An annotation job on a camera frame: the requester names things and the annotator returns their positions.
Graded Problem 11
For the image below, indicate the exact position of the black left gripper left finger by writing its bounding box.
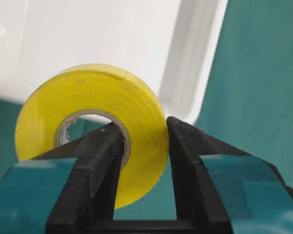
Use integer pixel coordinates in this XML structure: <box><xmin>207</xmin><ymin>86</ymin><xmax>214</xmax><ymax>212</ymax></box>
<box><xmin>0</xmin><ymin>123</ymin><xmax>124</xmax><ymax>234</ymax></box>

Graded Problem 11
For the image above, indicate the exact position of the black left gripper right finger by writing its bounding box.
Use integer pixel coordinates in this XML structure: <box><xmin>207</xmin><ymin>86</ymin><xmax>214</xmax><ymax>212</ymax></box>
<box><xmin>167</xmin><ymin>117</ymin><xmax>293</xmax><ymax>234</ymax></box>

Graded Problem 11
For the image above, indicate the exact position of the yellow tape roll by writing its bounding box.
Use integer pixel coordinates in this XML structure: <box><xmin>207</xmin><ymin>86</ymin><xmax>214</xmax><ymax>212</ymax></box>
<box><xmin>15</xmin><ymin>64</ymin><xmax>169</xmax><ymax>209</ymax></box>

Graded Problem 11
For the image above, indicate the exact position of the white plastic case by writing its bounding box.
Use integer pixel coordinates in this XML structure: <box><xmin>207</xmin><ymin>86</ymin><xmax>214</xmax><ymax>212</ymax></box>
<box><xmin>0</xmin><ymin>0</ymin><xmax>228</xmax><ymax>123</ymax></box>

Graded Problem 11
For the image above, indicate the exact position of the green table cloth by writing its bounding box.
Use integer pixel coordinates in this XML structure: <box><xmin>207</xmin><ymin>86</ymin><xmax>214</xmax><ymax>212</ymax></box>
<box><xmin>0</xmin><ymin>0</ymin><xmax>293</xmax><ymax>221</ymax></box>

